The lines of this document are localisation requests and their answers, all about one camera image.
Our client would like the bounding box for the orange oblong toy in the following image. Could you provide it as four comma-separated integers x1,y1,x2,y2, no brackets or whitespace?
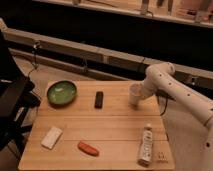
77,141,99,156

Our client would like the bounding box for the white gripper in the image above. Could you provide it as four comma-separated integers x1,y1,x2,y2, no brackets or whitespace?
139,79,158,100

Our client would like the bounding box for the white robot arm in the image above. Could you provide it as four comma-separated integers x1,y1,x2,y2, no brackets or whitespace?
140,62,213,129

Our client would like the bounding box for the white ceramic cup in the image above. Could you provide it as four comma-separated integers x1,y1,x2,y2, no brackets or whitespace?
129,84,142,106

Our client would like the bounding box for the black cable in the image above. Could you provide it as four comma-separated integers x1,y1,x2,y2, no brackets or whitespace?
27,43,42,79

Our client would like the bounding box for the black rectangular block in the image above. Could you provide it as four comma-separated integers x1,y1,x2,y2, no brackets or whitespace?
95,91,104,109

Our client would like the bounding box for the black chair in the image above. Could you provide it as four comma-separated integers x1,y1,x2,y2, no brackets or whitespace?
0,31,41,154

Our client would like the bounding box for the white rectangular block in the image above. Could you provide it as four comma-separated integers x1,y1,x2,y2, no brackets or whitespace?
41,127,62,149

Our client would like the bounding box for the green bowl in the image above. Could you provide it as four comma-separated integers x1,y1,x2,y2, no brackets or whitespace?
47,80,77,107

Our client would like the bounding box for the white plastic bottle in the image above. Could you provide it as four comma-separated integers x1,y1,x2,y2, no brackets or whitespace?
138,123,153,166

